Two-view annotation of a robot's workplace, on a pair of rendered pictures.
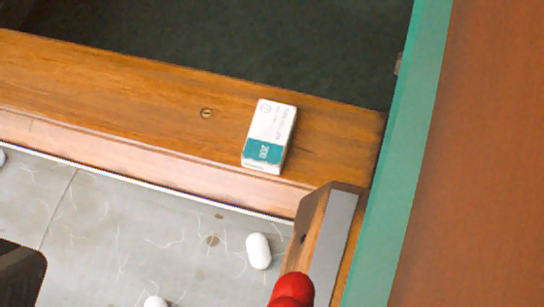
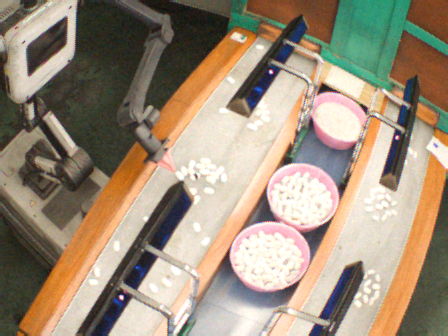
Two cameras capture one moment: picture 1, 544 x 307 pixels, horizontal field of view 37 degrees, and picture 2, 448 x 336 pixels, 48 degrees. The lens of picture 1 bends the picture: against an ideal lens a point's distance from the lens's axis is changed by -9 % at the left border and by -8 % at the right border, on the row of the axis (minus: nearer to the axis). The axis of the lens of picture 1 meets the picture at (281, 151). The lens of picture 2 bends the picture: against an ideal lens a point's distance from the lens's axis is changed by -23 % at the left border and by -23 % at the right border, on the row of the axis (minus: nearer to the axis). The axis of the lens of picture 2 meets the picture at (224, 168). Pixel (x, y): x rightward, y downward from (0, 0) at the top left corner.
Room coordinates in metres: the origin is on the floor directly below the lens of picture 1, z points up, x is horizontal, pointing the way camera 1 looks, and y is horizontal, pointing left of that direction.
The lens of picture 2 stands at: (0.25, 2.09, 2.50)
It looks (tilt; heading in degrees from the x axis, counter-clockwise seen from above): 52 degrees down; 272
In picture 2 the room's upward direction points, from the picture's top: 11 degrees clockwise
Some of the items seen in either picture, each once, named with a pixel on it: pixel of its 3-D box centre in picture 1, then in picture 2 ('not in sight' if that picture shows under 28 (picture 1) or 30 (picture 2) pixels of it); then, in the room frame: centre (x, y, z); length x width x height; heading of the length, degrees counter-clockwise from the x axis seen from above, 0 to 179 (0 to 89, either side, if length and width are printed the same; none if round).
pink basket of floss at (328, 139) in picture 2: not in sight; (338, 123); (-0.12, 0.35, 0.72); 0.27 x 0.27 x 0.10
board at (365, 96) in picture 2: not in sight; (352, 86); (-0.19, 0.14, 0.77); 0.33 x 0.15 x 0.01; 164
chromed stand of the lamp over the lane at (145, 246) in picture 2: not in sight; (156, 307); (0.39, 1.40, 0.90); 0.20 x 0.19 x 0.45; 74
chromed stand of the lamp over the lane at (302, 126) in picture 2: not in sight; (287, 97); (0.12, 0.47, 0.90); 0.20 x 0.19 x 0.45; 74
